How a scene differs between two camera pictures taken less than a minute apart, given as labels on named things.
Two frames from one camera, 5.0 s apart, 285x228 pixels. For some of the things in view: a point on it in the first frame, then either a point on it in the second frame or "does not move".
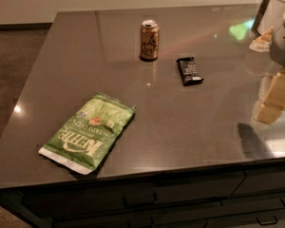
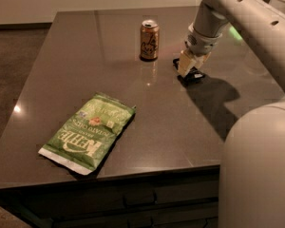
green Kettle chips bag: [87, 135] does not move
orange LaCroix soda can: [149, 39] does not move
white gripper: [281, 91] to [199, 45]
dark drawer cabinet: [246, 196] does not move
